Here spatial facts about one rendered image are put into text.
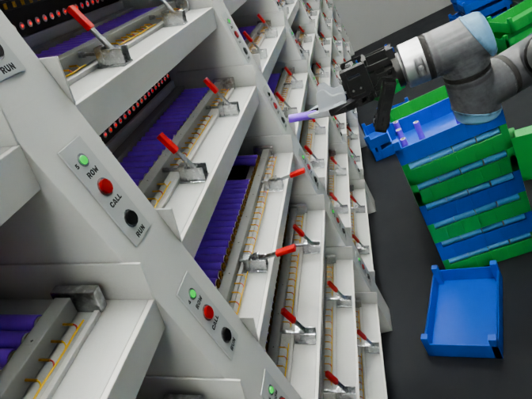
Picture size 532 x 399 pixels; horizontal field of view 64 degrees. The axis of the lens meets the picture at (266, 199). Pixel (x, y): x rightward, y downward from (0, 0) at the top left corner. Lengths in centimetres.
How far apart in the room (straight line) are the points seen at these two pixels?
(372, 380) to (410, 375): 19
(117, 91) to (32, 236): 21
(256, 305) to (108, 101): 37
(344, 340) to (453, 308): 53
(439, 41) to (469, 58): 6
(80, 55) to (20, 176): 28
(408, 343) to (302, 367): 71
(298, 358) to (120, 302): 45
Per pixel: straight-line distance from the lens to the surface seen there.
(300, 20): 245
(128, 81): 61
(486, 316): 150
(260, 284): 73
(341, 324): 114
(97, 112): 53
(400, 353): 149
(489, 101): 99
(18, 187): 42
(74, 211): 44
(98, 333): 47
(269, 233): 83
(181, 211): 60
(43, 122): 46
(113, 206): 47
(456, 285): 160
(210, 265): 76
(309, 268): 102
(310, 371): 84
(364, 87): 92
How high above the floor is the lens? 114
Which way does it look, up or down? 25 degrees down
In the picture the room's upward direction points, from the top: 32 degrees counter-clockwise
